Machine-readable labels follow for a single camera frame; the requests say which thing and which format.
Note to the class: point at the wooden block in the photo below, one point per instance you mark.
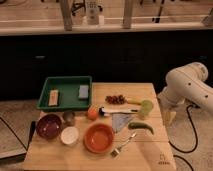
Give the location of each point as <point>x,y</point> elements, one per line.
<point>53,98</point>

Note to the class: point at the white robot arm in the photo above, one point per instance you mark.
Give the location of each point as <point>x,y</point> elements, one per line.
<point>185,83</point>

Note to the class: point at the small white bowl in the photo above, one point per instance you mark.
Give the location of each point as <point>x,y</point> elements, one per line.
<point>69,136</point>

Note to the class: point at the green chili pepper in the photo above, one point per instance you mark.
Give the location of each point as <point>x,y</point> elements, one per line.
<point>138,125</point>

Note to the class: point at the blue-grey sponge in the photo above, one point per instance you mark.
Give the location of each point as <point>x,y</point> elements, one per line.
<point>83,91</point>

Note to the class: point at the brown kiwi fruit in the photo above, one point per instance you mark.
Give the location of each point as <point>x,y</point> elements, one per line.
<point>69,118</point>

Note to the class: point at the yellow banana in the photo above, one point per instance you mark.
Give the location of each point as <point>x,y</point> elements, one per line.
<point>135,102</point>

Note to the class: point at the light green cup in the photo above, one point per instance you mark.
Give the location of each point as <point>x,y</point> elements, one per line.
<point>146,108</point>

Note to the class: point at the dark purple bowl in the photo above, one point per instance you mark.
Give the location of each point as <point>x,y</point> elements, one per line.
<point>49,126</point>

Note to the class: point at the metal fork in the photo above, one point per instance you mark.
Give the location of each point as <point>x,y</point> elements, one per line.
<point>118,149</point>

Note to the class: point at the dark red grape bunch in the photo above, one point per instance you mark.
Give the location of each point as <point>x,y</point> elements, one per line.
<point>115,99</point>

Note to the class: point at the orange fruit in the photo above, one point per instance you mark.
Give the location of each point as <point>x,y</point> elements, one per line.
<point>92,113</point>

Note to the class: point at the white-handled knife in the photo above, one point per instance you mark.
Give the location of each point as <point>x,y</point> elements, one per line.
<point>103,111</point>

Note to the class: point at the red-orange bowl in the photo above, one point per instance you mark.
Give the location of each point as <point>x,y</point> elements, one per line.
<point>99,138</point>

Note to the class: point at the green plastic tray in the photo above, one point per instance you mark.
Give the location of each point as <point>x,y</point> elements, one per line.
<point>69,98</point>

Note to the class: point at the grey-blue folded cloth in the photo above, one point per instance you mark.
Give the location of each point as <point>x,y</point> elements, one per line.
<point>119,121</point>

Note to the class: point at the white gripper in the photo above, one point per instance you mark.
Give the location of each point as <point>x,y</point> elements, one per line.
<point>168,110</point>

